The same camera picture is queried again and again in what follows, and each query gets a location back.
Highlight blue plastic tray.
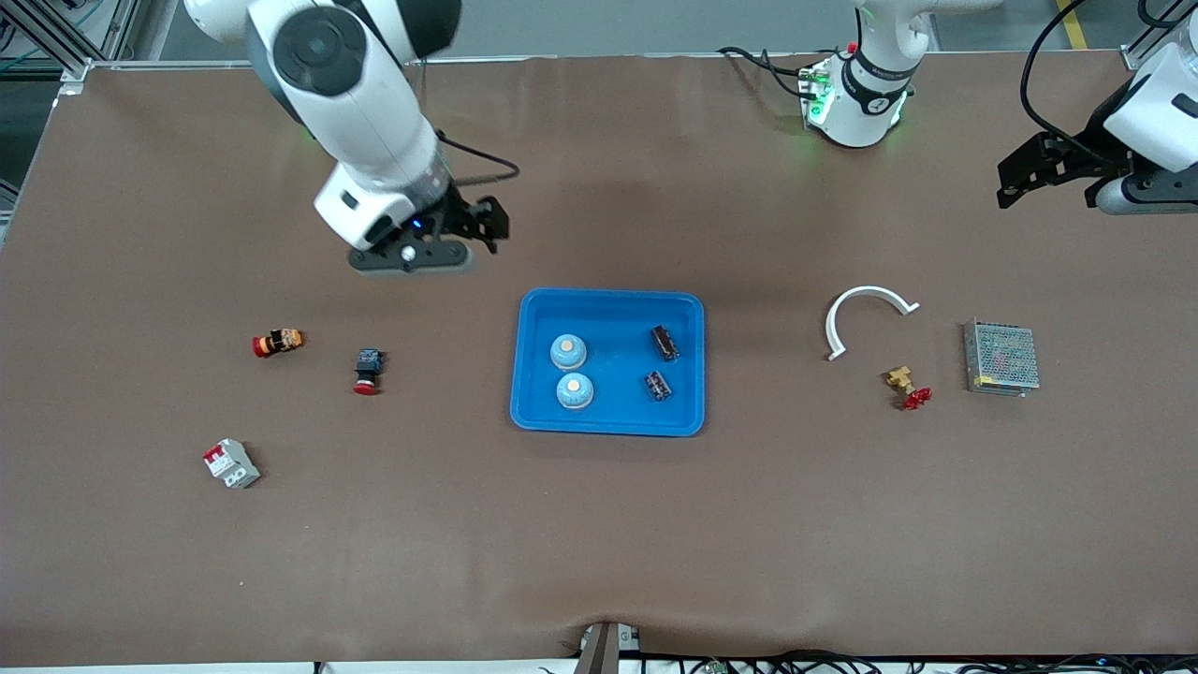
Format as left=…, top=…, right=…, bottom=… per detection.
left=510, top=287, right=706, bottom=438

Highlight black red push button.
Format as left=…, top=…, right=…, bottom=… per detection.
left=353, top=348, right=386, bottom=397

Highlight metal mesh power supply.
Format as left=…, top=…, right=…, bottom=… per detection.
left=963, top=319, right=1041, bottom=398

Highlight white curved plastic clip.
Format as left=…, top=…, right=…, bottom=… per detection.
left=825, top=285, right=921, bottom=362

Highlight orange red emergency button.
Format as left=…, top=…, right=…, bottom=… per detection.
left=252, top=328, right=306, bottom=359

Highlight white red circuit breaker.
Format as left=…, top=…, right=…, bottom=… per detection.
left=203, top=438, right=261, bottom=490

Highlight brown table mat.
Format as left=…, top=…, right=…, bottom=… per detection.
left=0, top=54, right=1198, bottom=667

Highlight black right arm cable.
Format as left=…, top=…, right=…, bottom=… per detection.
left=432, top=131, right=521, bottom=188

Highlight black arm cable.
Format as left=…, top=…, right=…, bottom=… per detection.
left=1020, top=0, right=1198, bottom=168
left=432, top=131, right=521, bottom=188

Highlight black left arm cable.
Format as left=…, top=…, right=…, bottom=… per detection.
left=1020, top=0, right=1198, bottom=168

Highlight brass valve red handle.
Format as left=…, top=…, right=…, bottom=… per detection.
left=884, top=365, right=933, bottom=412

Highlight black arm base cables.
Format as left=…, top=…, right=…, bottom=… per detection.
left=717, top=45, right=817, bottom=102

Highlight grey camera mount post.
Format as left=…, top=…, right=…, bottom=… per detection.
left=573, top=620, right=644, bottom=674

